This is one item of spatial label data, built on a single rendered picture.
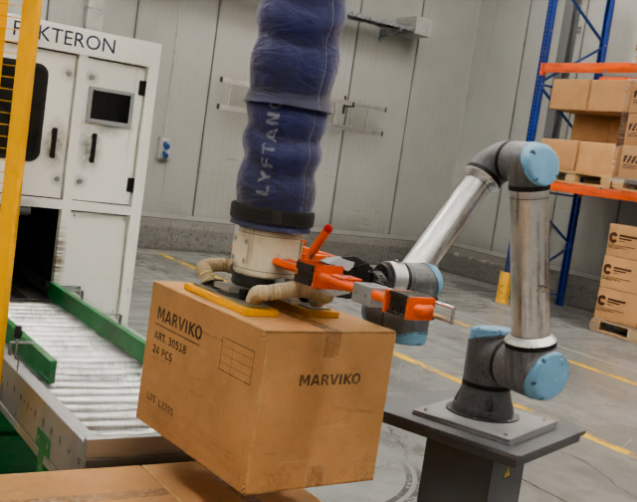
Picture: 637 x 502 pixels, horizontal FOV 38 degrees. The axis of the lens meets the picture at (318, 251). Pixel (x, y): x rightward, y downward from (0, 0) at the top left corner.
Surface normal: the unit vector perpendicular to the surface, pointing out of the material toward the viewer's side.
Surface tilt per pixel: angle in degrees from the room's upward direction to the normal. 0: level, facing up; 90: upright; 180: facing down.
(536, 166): 83
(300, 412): 90
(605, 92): 88
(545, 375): 95
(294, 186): 77
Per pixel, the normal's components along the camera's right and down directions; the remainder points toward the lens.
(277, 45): -0.26, -0.21
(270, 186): -0.05, -0.18
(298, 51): 0.18, -0.17
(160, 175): 0.53, 0.16
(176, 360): -0.80, -0.06
